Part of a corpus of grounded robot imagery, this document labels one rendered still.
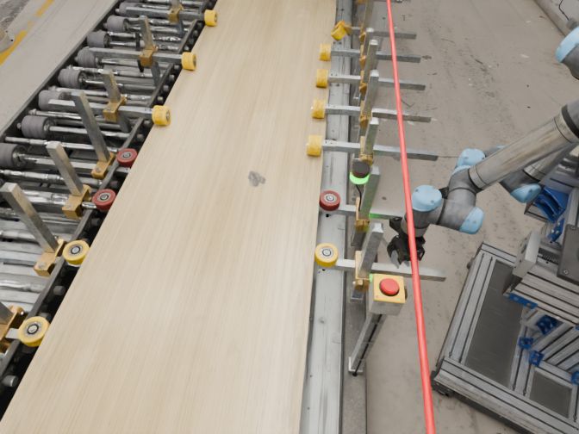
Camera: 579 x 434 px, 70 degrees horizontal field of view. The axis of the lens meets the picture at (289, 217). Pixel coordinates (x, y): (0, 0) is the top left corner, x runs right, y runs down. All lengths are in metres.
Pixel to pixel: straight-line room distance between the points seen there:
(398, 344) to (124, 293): 1.44
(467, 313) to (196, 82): 1.75
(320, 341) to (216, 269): 0.47
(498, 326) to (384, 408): 0.68
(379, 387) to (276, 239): 1.06
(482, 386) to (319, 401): 0.86
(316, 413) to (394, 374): 0.84
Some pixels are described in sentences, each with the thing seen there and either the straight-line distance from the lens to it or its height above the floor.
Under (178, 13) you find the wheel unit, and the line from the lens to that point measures 2.69.
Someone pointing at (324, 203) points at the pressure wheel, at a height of 0.91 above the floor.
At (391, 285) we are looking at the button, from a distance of 0.98.
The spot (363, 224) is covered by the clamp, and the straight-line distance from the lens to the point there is 1.55.
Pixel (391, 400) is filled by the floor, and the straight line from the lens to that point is 2.19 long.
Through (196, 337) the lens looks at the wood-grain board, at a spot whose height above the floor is 0.90.
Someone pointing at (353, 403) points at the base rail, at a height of 0.70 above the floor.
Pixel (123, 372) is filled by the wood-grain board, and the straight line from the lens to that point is 1.28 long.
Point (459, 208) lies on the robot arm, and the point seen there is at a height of 1.23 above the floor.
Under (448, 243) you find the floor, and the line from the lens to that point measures 2.74.
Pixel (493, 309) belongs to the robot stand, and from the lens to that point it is 2.32.
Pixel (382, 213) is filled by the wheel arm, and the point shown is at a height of 0.86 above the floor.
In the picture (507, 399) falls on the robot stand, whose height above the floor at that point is 0.23.
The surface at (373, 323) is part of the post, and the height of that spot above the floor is 1.07.
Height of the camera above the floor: 2.05
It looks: 51 degrees down
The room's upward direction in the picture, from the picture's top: 3 degrees clockwise
